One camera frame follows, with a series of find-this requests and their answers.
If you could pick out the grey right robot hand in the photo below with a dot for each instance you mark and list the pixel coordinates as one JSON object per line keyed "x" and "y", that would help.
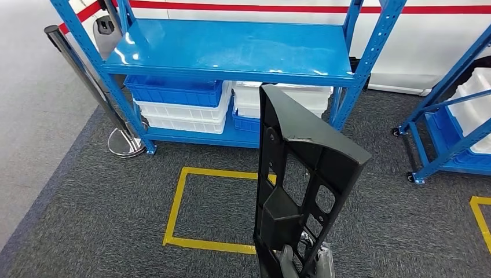
{"x": 288, "y": 264}

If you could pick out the black plastic mounting plate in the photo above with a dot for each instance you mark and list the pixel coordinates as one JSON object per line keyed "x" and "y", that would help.
{"x": 307, "y": 122}

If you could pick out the blue metal shelf rack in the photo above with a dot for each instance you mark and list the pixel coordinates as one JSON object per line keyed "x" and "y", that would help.
{"x": 230, "y": 50}

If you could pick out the blue plastic crate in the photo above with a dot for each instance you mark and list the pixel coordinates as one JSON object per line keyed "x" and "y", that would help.
{"x": 245, "y": 124}
{"x": 172, "y": 92}
{"x": 441, "y": 134}

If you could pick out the white plastic crate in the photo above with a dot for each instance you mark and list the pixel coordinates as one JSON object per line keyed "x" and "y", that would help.
{"x": 245, "y": 94}
{"x": 473, "y": 119}
{"x": 479, "y": 78}
{"x": 247, "y": 111}
{"x": 184, "y": 113}
{"x": 184, "y": 126}

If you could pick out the blue wheeled rack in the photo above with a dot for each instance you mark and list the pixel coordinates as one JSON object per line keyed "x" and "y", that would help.
{"x": 420, "y": 153}

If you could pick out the black ribbed object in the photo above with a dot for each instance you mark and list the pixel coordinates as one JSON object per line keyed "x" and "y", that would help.
{"x": 358, "y": 75}

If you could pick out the white car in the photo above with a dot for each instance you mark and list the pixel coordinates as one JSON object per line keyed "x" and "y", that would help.
{"x": 422, "y": 46}

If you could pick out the red barrier belt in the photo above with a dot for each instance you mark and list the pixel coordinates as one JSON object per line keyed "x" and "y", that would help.
{"x": 78, "y": 17}
{"x": 268, "y": 7}

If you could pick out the chrome stanchion post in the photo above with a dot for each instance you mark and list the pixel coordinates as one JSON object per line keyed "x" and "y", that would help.
{"x": 126, "y": 144}

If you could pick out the black-headed belt post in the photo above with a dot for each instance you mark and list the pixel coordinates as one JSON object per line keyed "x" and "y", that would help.
{"x": 113, "y": 21}

